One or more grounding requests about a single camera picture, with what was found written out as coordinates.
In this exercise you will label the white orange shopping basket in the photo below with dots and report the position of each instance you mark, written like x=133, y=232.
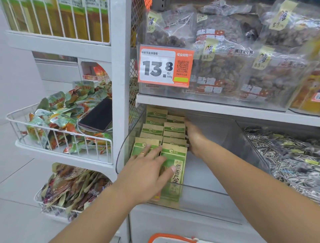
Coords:
x=162, y=237

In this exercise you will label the person's left hand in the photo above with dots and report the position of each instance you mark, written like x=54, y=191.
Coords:
x=142, y=180

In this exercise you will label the person's right forearm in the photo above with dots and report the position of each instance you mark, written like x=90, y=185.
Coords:
x=250, y=190

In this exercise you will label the person's right hand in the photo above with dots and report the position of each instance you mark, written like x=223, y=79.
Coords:
x=196, y=140

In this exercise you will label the pile of green snack bags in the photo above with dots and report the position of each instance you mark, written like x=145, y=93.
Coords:
x=57, y=100

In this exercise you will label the clear bin of nut bags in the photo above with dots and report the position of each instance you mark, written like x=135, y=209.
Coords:
x=220, y=72

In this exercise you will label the black smartphone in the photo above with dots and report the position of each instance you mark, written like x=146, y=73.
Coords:
x=97, y=115

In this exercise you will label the green snack packet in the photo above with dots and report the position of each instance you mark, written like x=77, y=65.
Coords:
x=138, y=145
x=175, y=155

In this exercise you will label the person's left forearm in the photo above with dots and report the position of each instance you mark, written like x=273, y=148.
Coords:
x=95, y=220

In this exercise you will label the pile of brown snack bags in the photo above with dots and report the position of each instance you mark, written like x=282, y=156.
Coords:
x=70, y=187

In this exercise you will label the stack of yellow snack bags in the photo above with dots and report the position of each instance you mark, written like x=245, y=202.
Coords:
x=305, y=95

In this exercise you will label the white store shelf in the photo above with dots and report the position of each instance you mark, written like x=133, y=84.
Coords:
x=120, y=75

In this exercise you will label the row of red orange packets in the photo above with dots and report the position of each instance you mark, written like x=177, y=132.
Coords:
x=100, y=71

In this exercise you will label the empty clear plastic bin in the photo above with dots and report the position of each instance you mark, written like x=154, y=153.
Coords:
x=212, y=140

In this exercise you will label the row of green packets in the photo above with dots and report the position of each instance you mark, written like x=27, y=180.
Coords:
x=156, y=114

